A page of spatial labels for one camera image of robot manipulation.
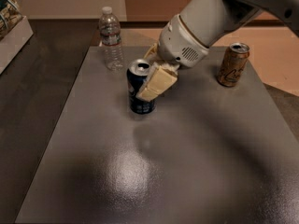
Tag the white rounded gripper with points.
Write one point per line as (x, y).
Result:
(177, 43)

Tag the dark blue pepsi can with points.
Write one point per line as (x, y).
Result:
(136, 75)

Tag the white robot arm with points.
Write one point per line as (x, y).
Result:
(209, 20)

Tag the orange-brown soda can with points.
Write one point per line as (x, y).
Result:
(233, 64)

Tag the clear plastic water bottle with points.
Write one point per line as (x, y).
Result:
(110, 35)

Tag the white shelf with patterned items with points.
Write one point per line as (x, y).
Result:
(15, 31)

